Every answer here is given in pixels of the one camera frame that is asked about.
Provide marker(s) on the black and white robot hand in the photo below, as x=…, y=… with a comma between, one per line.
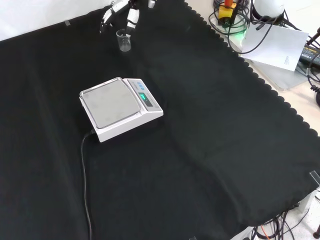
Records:
x=133, y=16

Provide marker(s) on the small clear glass beaker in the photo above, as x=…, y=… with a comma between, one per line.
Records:
x=124, y=41

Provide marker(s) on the clear cloth clip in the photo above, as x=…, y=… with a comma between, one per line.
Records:
x=315, y=178
x=192, y=238
x=67, y=23

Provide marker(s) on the white electronic balance steel pan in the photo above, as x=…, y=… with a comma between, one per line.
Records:
x=117, y=107

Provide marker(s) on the yellow stop button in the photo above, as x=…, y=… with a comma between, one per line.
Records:
x=226, y=11

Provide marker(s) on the black bench cloth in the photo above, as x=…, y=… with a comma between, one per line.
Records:
x=175, y=162

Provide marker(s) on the black power adapter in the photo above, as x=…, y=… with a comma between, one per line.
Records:
x=310, y=53

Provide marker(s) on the black tripod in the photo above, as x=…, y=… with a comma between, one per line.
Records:
x=315, y=87

